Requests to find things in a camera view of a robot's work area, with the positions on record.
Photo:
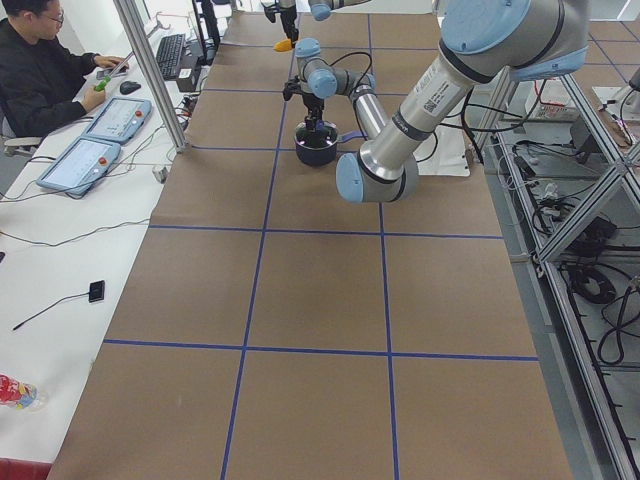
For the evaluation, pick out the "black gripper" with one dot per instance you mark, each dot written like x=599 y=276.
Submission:
x=286 y=14
x=314 y=103

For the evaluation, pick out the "glass lid purple knob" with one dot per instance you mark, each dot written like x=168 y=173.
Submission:
x=323 y=135

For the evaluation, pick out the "yellow plastic corn cob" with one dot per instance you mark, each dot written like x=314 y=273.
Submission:
x=283 y=45

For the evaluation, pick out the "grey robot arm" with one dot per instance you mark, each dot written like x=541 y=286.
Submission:
x=535 y=39
x=320 y=9

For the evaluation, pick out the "dark blue saucepan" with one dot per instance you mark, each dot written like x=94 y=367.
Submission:
x=317 y=158

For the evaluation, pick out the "black keyboard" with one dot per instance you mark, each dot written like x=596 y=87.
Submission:
x=169 y=55

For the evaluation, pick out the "black computer mouse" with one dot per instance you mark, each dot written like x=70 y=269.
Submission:
x=128 y=87

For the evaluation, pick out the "upper blue teach pendant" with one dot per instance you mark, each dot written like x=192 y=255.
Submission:
x=119 y=120

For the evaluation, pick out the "blue teach pendant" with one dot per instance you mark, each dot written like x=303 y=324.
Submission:
x=119 y=120
x=76 y=170

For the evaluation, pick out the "lower blue teach pendant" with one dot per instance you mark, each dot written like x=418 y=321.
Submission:
x=76 y=170

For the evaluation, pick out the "seated person black jacket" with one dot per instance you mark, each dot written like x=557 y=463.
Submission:
x=40 y=78

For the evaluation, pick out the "small black square device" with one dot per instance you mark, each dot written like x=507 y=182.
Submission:
x=96 y=291

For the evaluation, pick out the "red plastic bottle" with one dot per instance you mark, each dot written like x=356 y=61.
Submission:
x=19 y=395

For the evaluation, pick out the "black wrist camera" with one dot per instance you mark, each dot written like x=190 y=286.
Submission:
x=291 y=88
x=270 y=10

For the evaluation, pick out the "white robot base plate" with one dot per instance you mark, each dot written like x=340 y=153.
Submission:
x=443 y=154

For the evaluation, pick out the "aluminium frame post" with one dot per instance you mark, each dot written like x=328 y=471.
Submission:
x=135 y=32

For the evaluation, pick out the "aluminium frame rack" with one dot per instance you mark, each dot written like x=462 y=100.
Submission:
x=563 y=161

